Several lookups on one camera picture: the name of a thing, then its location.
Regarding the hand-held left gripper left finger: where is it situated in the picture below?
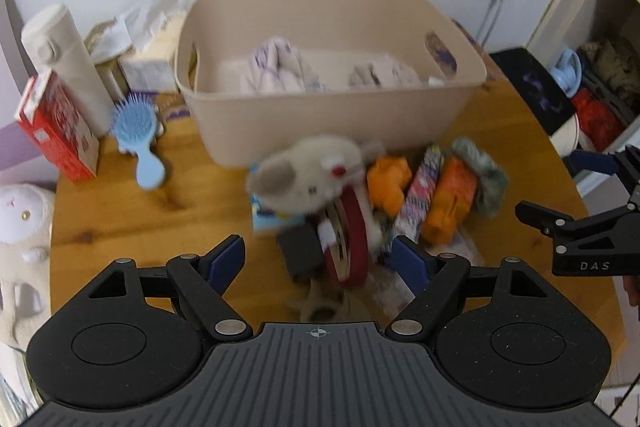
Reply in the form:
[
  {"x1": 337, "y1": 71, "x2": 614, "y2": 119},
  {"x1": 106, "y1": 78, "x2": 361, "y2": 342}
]
[{"x1": 82, "y1": 234, "x2": 253, "y2": 342}]

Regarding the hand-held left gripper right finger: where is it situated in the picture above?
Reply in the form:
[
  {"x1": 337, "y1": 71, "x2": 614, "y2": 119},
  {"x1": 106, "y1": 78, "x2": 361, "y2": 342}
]
[{"x1": 387, "y1": 236, "x2": 555, "y2": 342}]

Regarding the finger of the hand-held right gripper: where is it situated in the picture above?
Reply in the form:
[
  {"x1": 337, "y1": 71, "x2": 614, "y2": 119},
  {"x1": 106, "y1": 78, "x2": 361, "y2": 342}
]
[
  {"x1": 569, "y1": 146, "x2": 640, "y2": 208},
  {"x1": 515, "y1": 200, "x2": 640, "y2": 258}
]

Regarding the colourful patterned long box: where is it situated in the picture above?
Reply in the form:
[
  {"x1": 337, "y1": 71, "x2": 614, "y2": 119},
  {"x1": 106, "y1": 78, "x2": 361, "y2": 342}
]
[{"x1": 395, "y1": 145, "x2": 445, "y2": 240}]

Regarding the grey green scrunchie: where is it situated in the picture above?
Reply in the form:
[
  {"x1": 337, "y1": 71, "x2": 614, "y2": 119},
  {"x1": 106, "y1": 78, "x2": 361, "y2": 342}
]
[{"x1": 451, "y1": 137, "x2": 510, "y2": 215}]

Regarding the orange toy figure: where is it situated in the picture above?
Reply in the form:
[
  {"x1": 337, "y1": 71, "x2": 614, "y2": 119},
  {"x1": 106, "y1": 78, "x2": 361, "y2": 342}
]
[{"x1": 366, "y1": 157, "x2": 413, "y2": 214}]

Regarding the brown wooden puzzle piece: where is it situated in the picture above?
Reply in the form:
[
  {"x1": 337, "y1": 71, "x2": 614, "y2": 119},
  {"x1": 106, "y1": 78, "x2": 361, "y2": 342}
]
[{"x1": 285, "y1": 277, "x2": 376, "y2": 323}]

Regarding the grey white plush toy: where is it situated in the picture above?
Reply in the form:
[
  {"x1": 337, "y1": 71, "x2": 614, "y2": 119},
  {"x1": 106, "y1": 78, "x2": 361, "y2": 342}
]
[{"x1": 247, "y1": 136, "x2": 386, "y2": 214}]

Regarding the beige plastic storage basket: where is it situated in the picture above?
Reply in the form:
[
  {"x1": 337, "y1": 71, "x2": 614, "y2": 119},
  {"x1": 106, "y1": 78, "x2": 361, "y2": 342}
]
[{"x1": 175, "y1": 0, "x2": 488, "y2": 168}]

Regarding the white round plate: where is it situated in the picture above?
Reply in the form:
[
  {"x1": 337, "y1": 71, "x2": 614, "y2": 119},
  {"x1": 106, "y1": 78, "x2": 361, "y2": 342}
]
[{"x1": 550, "y1": 113, "x2": 581, "y2": 156}]

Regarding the red cloth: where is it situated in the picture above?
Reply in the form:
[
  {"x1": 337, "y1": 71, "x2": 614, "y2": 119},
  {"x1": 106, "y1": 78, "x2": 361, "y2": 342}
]
[{"x1": 572, "y1": 89, "x2": 626, "y2": 152}]

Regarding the blue white card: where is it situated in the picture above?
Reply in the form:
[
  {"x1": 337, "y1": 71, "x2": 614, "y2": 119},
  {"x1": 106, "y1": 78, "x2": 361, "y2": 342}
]
[{"x1": 250, "y1": 192, "x2": 306, "y2": 238}]

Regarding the black rectangular block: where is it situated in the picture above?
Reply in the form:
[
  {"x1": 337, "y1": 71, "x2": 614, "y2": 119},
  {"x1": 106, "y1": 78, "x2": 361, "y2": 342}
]
[{"x1": 276, "y1": 227, "x2": 326, "y2": 283}]

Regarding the camouflage cloth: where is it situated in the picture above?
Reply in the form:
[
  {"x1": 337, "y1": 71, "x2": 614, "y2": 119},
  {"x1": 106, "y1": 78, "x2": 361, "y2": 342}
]
[{"x1": 577, "y1": 37, "x2": 640, "y2": 128}]

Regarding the black printed fabric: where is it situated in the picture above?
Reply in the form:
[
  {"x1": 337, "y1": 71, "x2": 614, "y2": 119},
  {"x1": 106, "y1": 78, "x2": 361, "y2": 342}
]
[{"x1": 490, "y1": 48, "x2": 578, "y2": 138}]

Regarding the blue hairbrush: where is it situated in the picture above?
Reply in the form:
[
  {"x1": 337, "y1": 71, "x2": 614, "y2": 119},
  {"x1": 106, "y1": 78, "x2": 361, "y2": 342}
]
[{"x1": 111, "y1": 92, "x2": 167, "y2": 190}]

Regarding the pale pink cloth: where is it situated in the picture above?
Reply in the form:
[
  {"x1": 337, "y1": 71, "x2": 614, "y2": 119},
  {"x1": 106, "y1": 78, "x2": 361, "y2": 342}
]
[{"x1": 348, "y1": 57, "x2": 423, "y2": 88}]

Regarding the white tissue pack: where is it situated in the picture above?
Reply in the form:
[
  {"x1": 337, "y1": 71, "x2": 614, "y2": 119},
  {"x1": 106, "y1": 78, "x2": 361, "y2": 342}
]
[{"x1": 87, "y1": 0, "x2": 188, "y2": 94}]

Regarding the white plush doll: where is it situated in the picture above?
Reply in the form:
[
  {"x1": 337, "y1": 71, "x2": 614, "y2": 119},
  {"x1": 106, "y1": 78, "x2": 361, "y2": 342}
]
[{"x1": 0, "y1": 184, "x2": 56, "y2": 348}]

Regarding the red white carton box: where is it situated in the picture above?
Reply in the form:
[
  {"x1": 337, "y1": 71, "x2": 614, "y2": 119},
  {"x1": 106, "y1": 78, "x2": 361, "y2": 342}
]
[{"x1": 15, "y1": 72, "x2": 101, "y2": 182}]

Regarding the gold cardboard box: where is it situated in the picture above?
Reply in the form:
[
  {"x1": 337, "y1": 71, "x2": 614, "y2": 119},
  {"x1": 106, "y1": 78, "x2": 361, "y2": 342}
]
[{"x1": 85, "y1": 22, "x2": 126, "y2": 102}]

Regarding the white thermos bottle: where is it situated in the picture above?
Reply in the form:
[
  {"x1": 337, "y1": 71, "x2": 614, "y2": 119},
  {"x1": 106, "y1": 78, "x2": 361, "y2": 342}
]
[{"x1": 21, "y1": 4, "x2": 117, "y2": 138}]

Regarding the red ring hoop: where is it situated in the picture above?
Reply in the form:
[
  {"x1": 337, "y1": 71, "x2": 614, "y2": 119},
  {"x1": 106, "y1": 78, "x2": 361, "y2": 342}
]
[{"x1": 322, "y1": 189, "x2": 373, "y2": 290}]

